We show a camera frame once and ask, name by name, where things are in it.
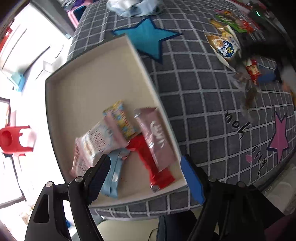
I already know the orange and blue snack bag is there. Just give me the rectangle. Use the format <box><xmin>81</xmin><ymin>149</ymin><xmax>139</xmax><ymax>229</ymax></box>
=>
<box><xmin>205</xmin><ymin>32</ymin><xmax>242</xmax><ymax>70</ymax></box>

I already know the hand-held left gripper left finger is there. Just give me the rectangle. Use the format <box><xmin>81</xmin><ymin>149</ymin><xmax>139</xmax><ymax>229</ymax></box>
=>
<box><xmin>24</xmin><ymin>154</ymin><xmax>111</xmax><ymax>241</ymax></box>

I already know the long red snack packet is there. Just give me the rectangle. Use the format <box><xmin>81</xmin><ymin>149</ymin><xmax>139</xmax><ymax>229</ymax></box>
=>
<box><xmin>126</xmin><ymin>135</ymin><xmax>175</xmax><ymax>192</ymax></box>

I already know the light blue snack packet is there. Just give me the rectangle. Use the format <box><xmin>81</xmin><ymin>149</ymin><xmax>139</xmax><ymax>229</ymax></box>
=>
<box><xmin>100</xmin><ymin>148</ymin><xmax>131</xmax><ymax>198</ymax></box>

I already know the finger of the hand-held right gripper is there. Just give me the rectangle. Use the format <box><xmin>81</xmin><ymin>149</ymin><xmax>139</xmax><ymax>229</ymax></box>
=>
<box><xmin>258</xmin><ymin>71</ymin><xmax>281</xmax><ymax>84</ymax></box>
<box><xmin>240</xmin><ymin>39</ymin><xmax>284</xmax><ymax>61</ymax></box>

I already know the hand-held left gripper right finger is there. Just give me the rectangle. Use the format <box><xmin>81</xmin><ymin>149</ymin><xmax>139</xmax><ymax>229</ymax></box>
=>
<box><xmin>180</xmin><ymin>155</ymin><xmax>289</xmax><ymax>241</ymax></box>

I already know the grey checked blanket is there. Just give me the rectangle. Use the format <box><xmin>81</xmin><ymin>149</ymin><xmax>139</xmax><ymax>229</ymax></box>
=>
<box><xmin>69</xmin><ymin>0</ymin><xmax>296</xmax><ymax>220</ymax></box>

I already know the light blue box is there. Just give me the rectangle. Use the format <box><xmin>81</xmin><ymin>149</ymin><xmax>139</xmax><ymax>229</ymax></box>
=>
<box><xmin>10</xmin><ymin>72</ymin><xmax>26</xmax><ymax>92</ymax></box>

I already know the large red snack packet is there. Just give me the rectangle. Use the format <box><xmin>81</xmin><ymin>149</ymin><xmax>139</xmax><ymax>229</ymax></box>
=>
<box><xmin>245</xmin><ymin>59</ymin><xmax>262</xmax><ymax>81</ymax></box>

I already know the green snack pouch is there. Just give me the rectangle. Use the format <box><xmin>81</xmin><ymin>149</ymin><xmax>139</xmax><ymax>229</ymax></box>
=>
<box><xmin>215</xmin><ymin>14</ymin><xmax>245</xmax><ymax>33</ymax></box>

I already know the beige tray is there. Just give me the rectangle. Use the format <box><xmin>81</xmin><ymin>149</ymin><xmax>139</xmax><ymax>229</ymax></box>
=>
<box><xmin>45</xmin><ymin>34</ymin><xmax>189</xmax><ymax>208</ymax></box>

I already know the pink and white snack packet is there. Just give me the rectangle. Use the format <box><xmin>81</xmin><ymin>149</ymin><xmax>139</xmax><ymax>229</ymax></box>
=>
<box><xmin>69</xmin><ymin>115</ymin><xmax>130</xmax><ymax>176</ymax></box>

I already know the light blue towel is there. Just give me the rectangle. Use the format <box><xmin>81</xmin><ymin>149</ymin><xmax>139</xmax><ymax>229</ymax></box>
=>
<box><xmin>106</xmin><ymin>0</ymin><xmax>162</xmax><ymax>18</ymax></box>

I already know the pink plastic bin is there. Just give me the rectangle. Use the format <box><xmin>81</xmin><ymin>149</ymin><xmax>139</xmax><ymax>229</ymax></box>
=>
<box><xmin>68</xmin><ymin>6</ymin><xmax>87</xmax><ymax>28</ymax></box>

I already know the red plastic stool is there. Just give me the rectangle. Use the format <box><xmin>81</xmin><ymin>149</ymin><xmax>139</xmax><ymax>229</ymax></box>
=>
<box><xmin>0</xmin><ymin>125</ymin><xmax>37</xmax><ymax>154</ymax></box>

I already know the yellow patterned snack packet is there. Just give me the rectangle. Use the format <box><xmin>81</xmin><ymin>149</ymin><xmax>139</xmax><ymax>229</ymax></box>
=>
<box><xmin>103</xmin><ymin>100</ymin><xmax>139</xmax><ymax>139</ymax></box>

